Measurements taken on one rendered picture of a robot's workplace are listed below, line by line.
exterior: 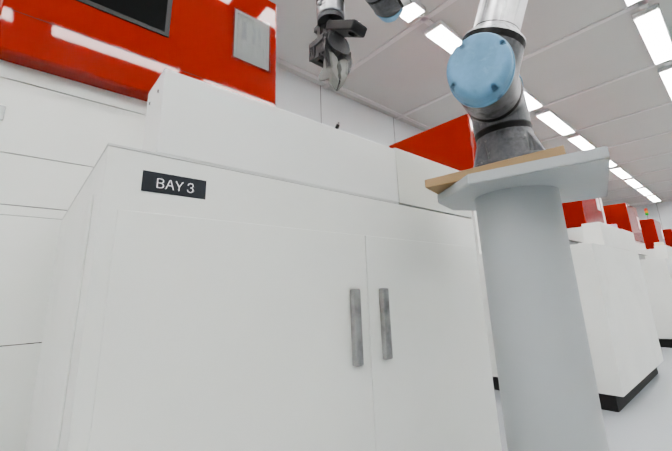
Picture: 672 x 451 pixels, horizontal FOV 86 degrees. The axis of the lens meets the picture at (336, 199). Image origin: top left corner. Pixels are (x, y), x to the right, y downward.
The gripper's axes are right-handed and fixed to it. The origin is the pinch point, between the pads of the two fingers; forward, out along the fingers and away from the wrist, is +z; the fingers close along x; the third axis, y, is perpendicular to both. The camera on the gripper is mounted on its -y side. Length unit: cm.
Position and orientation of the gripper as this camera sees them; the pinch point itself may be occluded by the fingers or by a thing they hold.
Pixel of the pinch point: (338, 83)
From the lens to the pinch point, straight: 91.9
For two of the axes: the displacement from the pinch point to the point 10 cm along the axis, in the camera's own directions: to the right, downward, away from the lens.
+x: -7.5, -1.4, -6.4
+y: -6.6, 2.1, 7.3
